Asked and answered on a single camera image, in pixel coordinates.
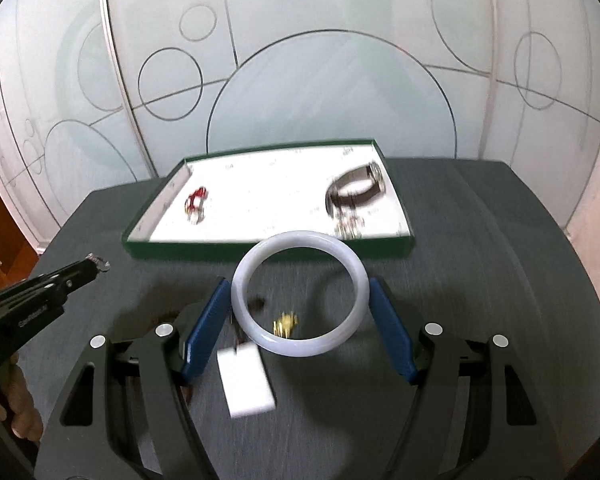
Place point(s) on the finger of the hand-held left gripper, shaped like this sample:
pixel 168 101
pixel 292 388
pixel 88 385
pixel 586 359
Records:
pixel 65 272
pixel 77 285

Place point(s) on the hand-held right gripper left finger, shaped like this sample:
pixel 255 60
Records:
pixel 205 330

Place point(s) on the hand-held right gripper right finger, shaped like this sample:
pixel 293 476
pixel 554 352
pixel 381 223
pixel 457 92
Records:
pixel 392 330

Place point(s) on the white jade bangle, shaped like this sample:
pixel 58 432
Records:
pixel 300 350

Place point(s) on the green shallow box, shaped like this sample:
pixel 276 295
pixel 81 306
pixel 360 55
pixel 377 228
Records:
pixel 270 200

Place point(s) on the person's left hand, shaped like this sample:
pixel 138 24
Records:
pixel 25 400

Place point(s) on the small gold frog charm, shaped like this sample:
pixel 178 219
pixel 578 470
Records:
pixel 285 324

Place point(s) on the brown wooden cabinet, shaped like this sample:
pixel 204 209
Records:
pixel 2 220

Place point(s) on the frosted glass sliding door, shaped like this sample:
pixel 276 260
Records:
pixel 545 85
pixel 300 50
pixel 55 110

